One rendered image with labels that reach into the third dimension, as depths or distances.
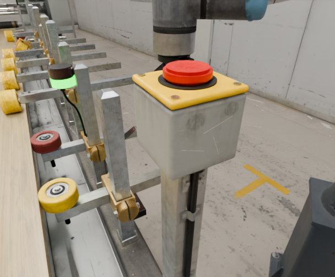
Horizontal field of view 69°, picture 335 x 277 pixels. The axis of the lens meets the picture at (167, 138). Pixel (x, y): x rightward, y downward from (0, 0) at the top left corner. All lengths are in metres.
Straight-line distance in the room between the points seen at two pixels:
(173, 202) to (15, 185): 0.47
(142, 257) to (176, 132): 0.55
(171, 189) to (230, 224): 1.45
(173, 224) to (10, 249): 0.33
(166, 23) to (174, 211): 0.36
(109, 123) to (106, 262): 0.45
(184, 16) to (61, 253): 0.71
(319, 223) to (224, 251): 0.69
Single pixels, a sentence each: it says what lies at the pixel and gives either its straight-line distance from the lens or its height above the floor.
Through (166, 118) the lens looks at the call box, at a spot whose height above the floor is 1.21.
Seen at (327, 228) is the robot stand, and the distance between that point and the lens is 1.03.
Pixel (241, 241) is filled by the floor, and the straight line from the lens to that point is 1.63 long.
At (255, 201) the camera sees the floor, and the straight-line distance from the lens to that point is 1.87.
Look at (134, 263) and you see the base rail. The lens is 0.68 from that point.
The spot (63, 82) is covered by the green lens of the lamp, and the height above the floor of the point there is 1.08.
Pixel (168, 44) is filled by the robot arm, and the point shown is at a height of 1.19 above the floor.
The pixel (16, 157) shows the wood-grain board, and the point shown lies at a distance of 0.76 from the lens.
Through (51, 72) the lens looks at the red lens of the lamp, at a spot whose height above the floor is 1.11.
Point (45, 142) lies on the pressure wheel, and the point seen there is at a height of 0.91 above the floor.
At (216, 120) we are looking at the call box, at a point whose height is 1.20.
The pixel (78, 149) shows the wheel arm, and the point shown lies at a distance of 0.83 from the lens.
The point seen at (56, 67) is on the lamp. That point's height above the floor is 1.11.
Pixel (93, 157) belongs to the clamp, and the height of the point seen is 0.85.
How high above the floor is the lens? 1.29
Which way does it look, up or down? 32 degrees down
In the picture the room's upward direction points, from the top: straight up
